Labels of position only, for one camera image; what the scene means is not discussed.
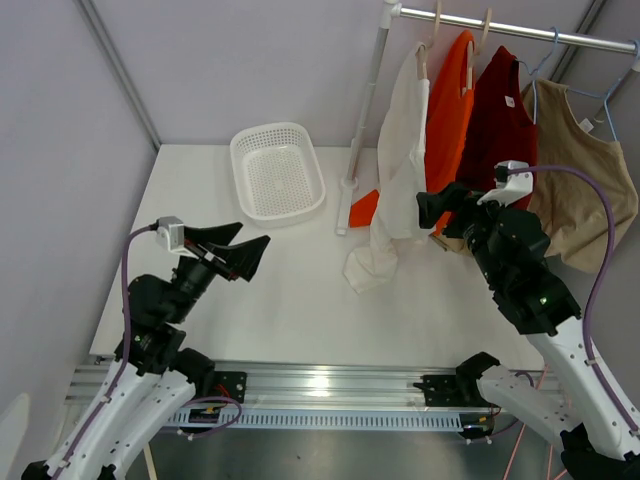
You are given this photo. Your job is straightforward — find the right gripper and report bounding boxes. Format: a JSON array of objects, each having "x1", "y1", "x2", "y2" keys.
[{"x1": 415, "y1": 182, "x2": 514, "y2": 286}]

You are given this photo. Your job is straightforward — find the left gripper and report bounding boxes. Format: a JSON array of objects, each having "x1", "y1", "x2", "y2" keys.
[{"x1": 167, "y1": 222, "x2": 270, "y2": 323}]

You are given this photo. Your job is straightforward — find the beige t shirt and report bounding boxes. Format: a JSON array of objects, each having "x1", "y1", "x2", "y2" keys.
[{"x1": 430, "y1": 78, "x2": 640, "y2": 274}]

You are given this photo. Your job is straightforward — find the blue hanger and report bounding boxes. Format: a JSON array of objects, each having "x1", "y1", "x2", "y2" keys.
[
  {"x1": 568, "y1": 61, "x2": 639, "y2": 142},
  {"x1": 516, "y1": 26, "x2": 559, "y2": 125}
]

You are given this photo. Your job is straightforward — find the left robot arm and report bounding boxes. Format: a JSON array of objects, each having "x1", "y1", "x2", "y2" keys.
[{"x1": 22, "y1": 216, "x2": 271, "y2": 479}]

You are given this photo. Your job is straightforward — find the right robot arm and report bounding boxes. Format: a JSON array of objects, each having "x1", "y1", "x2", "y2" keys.
[{"x1": 416, "y1": 183, "x2": 639, "y2": 479}]

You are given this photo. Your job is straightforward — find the white t shirt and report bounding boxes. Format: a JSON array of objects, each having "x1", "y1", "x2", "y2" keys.
[{"x1": 343, "y1": 43, "x2": 430, "y2": 293}]

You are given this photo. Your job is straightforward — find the dark red t shirt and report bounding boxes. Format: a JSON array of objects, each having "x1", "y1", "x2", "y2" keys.
[{"x1": 456, "y1": 46, "x2": 537, "y2": 192}]

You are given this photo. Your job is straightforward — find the orange t shirt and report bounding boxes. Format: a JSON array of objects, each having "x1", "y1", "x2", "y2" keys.
[{"x1": 348, "y1": 29, "x2": 476, "y2": 237}]

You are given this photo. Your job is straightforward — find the beige hanger under white shirt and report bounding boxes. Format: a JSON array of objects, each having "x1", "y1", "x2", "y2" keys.
[{"x1": 415, "y1": 0, "x2": 442, "y2": 80}]

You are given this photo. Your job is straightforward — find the beige hanger under orange shirt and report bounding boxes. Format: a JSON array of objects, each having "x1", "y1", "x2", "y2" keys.
[{"x1": 461, "y1": 7, "x2": 493, "y2": 95}]

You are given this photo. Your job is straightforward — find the blue hanger under red shirt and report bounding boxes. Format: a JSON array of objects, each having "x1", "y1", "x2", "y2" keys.
[{"x1": 516, "y1": 26, "x2": 559, "y2": 125}]

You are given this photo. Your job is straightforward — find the pink hanger on floor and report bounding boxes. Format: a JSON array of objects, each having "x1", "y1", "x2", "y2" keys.
[{"x1": 501, "y1": 364, "x2": 567, "y2": 480}]

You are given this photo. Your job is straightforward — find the white perforated plastic basket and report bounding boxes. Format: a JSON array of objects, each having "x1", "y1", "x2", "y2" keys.
[{"x1": 230, "y1": 122, "x2": 326, "y2": 229}]

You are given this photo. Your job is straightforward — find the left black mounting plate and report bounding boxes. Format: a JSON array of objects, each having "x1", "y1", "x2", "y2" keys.
[{"x1": 195, "y1": 371, "x2": 248, "y2": 403}]

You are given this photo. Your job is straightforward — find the black mounting plate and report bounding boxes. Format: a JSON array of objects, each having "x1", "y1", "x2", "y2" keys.
[
  {"x1": 412, "y1": 374, "x2": 489, "y2": 408},
  {"x1": 195, "y1": 371, "x2": 248, "y2": 403}
]

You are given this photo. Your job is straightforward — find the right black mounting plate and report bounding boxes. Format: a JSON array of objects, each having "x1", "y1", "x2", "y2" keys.
[{"x1": 412, "y1": 374, "x2": 489, "y2": 408}]

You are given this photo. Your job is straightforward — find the white clothes rack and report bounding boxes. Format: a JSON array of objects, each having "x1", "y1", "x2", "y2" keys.
[{"x1": 335, "y1": 1, "x2": 639, "y2": 237}]

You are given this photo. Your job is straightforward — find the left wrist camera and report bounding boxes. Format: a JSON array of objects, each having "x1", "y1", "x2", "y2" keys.
[{"x1": 155, "y1": 216, "x2": 185, "y2": 254}]

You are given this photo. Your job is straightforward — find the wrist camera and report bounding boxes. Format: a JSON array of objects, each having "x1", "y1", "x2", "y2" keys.
[
  {"x1": 477, "y1": 160, "x2": 534, "y2": 206},
  {"x1": 155, "y1": 216, "x2": 185, "y2": 254}
]

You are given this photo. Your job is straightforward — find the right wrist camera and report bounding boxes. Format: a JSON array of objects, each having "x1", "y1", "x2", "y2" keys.
[{"x1": 477, "y1": 160, "x2": 534, "y2": 206}]

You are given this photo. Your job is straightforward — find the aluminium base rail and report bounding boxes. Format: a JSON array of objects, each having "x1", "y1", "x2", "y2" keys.
[{"x1": 64, "y1": 362, "x2": 561, "y2": 414}]

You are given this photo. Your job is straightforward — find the white slotted cable duct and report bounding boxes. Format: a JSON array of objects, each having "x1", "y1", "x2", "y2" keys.
[{"x1": 159, "y1": 409, "x2": 464, "y2": 431}]

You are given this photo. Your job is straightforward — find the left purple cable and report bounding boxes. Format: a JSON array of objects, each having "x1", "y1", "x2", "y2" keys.
[{"x1": 49, "y1": 223, "x2": 244, "y2": 480}]

